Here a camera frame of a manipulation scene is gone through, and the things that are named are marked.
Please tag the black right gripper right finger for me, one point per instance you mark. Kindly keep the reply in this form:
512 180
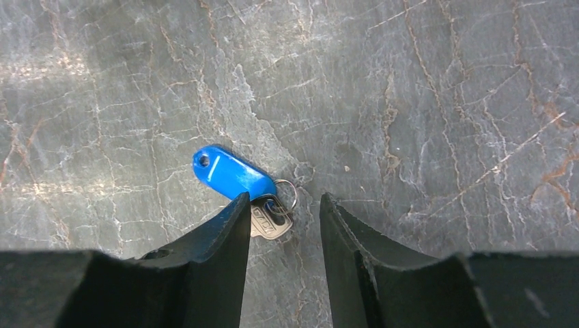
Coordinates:
374 281

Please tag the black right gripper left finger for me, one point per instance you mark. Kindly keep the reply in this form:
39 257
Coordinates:
195 281

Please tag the blue key tag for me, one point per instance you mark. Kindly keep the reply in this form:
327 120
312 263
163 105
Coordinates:
230 175

